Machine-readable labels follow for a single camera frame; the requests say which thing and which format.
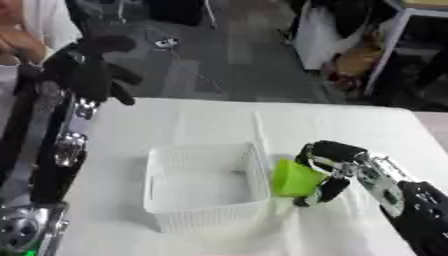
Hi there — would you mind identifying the white table frame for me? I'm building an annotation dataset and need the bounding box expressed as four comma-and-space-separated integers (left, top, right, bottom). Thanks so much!
362, 0, 448, 97

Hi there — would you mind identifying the white perforated plastic basket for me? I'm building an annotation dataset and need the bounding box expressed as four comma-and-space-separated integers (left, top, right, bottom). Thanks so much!
141, 142, 275, 234

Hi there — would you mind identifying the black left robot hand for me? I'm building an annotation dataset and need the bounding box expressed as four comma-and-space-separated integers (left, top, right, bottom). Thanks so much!
40, 34, 146, 107

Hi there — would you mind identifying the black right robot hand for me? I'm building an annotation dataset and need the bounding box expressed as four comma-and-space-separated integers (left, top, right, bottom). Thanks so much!
290, 140, 371, 208

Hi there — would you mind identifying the small white floor object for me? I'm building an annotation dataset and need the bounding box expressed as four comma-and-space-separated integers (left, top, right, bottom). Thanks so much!
152, 36, 182, 51

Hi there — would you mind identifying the brown bag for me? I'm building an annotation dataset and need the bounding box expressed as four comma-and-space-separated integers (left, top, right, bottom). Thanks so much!
330, 43, 385, 79

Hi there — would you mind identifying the green block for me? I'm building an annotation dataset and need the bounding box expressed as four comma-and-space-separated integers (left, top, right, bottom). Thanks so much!
269, 157, 331, 198

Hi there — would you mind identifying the person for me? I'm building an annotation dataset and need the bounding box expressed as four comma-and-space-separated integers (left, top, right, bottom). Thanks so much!
0, 0, 84, 67

